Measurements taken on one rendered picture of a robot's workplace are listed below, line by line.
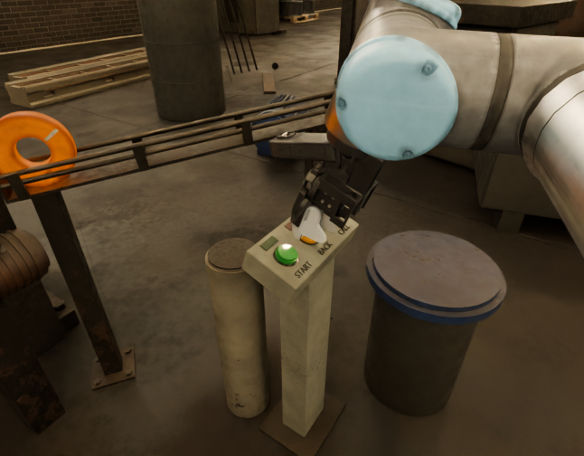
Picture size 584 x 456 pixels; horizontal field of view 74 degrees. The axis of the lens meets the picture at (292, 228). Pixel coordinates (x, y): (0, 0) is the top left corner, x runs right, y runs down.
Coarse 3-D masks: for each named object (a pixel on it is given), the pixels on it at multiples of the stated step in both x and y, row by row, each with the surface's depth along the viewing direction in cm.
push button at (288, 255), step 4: (284, 244) 68; (280, 248) 67; (284, 248) 68; (288, 248) 68; (292, 248) 68; (276, 252) 67; (280, 252) 67; (284, 252) 67; (288, 252) 67; (292, 252) 67; (296, 252) 68; (276, 256) 67; (280, 256) 66; (284, 256) 66; (288, 256) 67; (292, 256) 67; (296, 256) 67; (280, 260) 66; (284, 260) 66; (288, 260) 66; (292, 260) 67; (296, 260) 67
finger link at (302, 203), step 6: (306, 186) 54; (300, 192) 54; (306, 192) 54; (300, 198) 54; (306, 198) 54; (294, 204) 55; (300, 204) 55; (306, 204) 55; (294, 210) 56; (300, 210) 55; (294, 216) 57; (300, 216) 57; (294, 222) 59; (300, 222) 58
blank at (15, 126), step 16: (16, 112) 77; (32, 112) 78; (0, 128) 76; (16, 128) 77; (32, 128) 77; (48, 128) 79; (64, 128) 81; (0, 144) 77; (48, 144) 80; (64, 144) 81; (0, 160) 78; (16, 160) 79; (48, 160) 83; (64, 176) 84
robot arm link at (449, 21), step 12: (372, 0) 38; (384, 0) 37; (396, 0) 36; (408, 0) 35; (420, 0) 35; (432, 0) 35; (444, 0) 37; (372, 12) 38; (384, 12) 36; (420, 12) 35; (432, 12) 35; (444, 12) 36; (456, 12) 36; (444, 24) 37; (456, 24) 37
